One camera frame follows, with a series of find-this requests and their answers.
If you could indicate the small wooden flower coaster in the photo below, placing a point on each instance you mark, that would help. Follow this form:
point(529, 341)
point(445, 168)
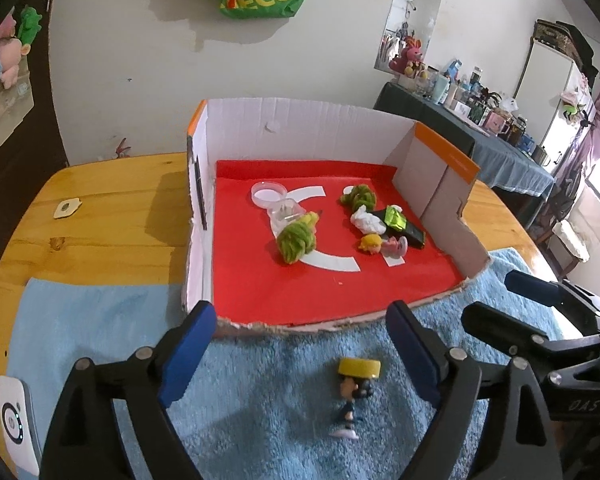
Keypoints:
point(67, 208)

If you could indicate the green fuzzy scrunchie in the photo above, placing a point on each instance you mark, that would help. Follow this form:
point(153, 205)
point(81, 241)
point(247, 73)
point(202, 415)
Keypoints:
point(295, 241)
point(358, 196)

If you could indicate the yellow green small plush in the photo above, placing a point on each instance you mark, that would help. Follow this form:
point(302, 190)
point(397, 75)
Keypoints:
point(310, 219)

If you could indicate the green and black packet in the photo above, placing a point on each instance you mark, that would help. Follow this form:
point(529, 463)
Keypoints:
point(397, 225)

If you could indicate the small clear plastic container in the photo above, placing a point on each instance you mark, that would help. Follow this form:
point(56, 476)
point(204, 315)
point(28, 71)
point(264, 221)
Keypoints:
point(285, 211)

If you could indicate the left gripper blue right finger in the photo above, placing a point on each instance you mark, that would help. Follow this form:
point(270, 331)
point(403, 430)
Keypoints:
point(419, 348)

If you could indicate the plush toys hanging on door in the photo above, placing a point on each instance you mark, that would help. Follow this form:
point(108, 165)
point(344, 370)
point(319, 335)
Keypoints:
point(16, 97)

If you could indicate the pink small toy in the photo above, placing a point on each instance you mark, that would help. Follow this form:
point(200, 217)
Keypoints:
point(394, 247)

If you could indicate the blue fluffy towel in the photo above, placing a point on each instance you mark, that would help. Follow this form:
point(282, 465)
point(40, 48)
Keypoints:
point(256, 408)

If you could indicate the yellow small toy figure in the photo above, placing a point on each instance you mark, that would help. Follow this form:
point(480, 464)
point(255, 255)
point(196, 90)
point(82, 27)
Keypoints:
point(371, 243)

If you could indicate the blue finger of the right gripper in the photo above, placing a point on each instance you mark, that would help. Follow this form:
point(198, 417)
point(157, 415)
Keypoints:
point(540, 291)
point(500, 330)

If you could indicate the white electronic device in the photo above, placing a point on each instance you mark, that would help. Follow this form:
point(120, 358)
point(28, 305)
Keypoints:
point(16, 425)

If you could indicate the cluttered dresser with dark cloth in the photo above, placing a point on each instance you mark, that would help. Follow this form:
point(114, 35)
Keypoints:
point(500, 164)

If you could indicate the red Miniso bag liner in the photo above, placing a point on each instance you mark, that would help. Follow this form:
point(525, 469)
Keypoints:
point(251, 282)

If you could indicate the yellow hat doll figure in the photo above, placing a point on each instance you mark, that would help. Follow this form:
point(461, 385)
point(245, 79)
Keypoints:
point(357, 378)

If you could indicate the wall mirror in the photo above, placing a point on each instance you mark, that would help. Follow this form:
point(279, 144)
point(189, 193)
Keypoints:
point(409, 23)

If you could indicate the pink plush toy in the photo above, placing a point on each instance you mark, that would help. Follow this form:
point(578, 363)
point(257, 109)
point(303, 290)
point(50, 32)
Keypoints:
point(409, 61)

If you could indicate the black and white sock roll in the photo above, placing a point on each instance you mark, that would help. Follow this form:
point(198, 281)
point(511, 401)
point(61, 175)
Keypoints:
point(367, 223)

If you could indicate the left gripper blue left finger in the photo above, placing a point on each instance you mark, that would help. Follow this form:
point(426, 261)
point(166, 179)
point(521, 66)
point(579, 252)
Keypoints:
point(181, 349)

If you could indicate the white refrigerator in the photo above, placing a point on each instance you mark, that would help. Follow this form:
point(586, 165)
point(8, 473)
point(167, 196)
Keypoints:
point(549, 97)

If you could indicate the round clear plastic lid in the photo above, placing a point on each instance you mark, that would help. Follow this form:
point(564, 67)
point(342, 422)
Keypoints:
point(264, 194)

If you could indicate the white orange cardboard box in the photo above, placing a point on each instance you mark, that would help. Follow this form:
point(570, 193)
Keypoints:
point(432, 176)

